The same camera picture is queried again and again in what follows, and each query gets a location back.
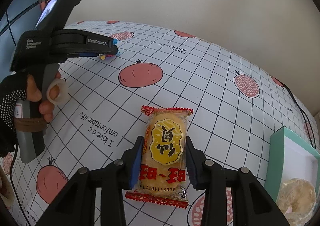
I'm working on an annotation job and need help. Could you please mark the colourful bead bracelet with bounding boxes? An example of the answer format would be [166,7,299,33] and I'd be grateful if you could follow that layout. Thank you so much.
[98,39,121,61]

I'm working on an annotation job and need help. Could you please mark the cream mesh bath sponge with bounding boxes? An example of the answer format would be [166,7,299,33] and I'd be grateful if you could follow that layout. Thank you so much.
[276,178,317,225]

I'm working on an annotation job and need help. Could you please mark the red yellow snack packet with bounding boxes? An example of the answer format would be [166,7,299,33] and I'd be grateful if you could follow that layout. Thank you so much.
[125,105,193,209]

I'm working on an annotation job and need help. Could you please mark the left gloved hand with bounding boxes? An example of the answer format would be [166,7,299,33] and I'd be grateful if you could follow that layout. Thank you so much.
[1,65,61,163]

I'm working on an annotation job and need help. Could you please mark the teal rimmed white tray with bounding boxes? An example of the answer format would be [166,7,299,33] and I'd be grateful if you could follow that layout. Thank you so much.
[264,127,319,216]

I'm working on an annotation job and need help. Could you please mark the pomegranate print grid bedsheet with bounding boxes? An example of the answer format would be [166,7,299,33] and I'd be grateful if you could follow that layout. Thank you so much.
[1,20,319,225]

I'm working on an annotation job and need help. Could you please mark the pink black wall strip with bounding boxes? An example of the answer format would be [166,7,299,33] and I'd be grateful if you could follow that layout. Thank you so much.
[40,0,48,11]

